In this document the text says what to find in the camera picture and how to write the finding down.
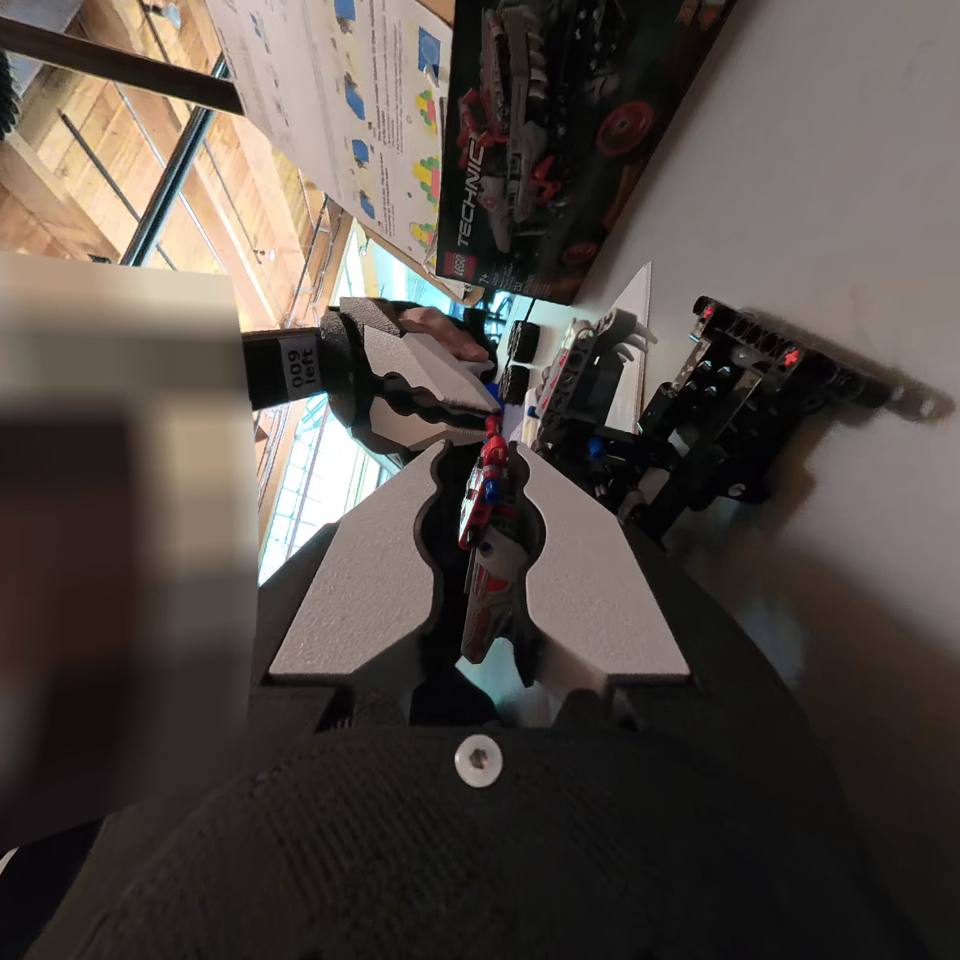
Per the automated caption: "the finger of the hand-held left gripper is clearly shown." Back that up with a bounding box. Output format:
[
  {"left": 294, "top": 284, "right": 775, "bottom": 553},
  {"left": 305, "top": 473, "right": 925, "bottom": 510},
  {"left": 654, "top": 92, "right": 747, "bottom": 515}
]
[
  {"left": 371, "top": 396, "right": 492, "bottom": 455},
  {"left": 363, "top": 324, "right": 504, "bottom": 415}
]

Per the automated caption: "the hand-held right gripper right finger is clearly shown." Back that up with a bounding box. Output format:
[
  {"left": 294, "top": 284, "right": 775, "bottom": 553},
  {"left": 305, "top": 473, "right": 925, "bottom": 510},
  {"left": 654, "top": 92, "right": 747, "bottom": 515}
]
[{"left": 508, "top": 442, "right": 693, "bottom": 726}]

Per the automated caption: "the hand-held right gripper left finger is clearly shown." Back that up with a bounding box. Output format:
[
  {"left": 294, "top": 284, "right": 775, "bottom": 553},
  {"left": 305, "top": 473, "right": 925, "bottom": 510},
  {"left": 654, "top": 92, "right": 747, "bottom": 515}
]
[{"left": 267, "top": 441, "right": 453, "bottom": 723}]

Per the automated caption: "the black grey toy brick vehicle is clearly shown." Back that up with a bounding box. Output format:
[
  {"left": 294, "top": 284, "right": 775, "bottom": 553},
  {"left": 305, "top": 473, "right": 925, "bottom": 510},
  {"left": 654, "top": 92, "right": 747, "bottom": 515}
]
[{"left": 456, "top": 296, "right": 958, "bottom": 670}]

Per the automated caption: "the grey desk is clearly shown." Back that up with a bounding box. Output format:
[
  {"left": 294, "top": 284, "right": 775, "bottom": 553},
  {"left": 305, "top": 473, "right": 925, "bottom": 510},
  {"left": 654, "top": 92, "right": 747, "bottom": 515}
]
[{"left": 480, "top": 0, "right": 960, "bottom": 960}]

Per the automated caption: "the white instruction booklet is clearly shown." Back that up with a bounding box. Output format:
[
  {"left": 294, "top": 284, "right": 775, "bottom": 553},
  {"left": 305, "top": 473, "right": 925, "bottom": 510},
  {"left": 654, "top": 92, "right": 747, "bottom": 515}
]
[{"left": 600, "top": 261, "right": 654, "bottom": 438}]

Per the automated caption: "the black toy set box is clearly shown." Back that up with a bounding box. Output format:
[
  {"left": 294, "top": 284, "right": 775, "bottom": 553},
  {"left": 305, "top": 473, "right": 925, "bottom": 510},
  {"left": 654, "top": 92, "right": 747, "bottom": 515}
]
[{"left": 435, "top": 0, "right": 741, "bottom": 306}]

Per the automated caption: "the printed instruction board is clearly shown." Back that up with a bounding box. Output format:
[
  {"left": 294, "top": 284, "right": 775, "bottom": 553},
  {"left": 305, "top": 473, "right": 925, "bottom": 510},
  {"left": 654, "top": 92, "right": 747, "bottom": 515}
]
[{"left": 204, "top": 0, "right": 482, "bottom": 303}]

